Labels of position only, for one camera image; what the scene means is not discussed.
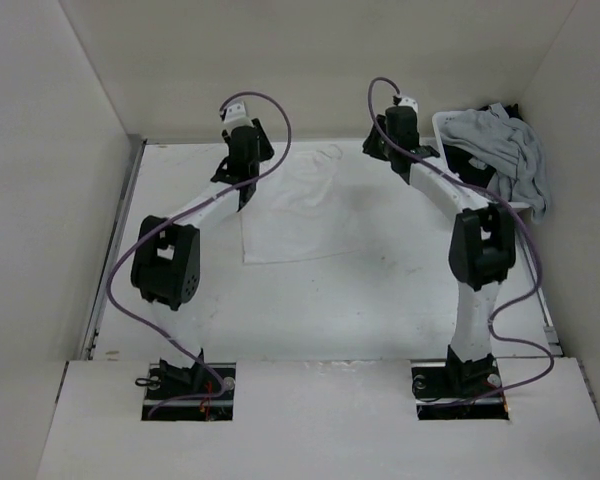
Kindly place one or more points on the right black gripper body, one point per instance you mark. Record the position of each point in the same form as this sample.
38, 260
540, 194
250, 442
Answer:
377, 147

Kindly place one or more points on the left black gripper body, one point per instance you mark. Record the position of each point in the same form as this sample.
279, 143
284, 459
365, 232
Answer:
265, 151

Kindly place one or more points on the white tank top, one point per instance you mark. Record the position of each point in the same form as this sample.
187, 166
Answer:
299, 212

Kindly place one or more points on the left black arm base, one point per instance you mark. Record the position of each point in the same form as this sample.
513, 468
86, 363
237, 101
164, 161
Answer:
191, 394

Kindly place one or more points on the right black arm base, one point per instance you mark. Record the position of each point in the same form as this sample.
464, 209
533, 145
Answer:
455, 390

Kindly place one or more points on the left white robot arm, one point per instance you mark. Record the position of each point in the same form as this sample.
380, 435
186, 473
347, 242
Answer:
166, 264

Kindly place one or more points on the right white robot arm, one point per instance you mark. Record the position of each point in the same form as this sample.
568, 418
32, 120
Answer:
481, 253

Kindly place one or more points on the black tank top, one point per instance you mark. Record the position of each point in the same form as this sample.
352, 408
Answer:
482, 147

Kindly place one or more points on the grey tank top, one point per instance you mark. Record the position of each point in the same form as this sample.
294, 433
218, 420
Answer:
532, 187

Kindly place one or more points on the white plastic laundry basket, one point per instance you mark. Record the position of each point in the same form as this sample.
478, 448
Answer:
457, 161

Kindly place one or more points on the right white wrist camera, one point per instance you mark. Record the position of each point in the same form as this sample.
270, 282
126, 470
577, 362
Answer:
404, 105

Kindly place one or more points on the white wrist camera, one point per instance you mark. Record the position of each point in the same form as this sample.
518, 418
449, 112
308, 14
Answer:
235, 115
404, 105

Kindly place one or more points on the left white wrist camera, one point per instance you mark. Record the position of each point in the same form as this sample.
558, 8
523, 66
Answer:
235, 115

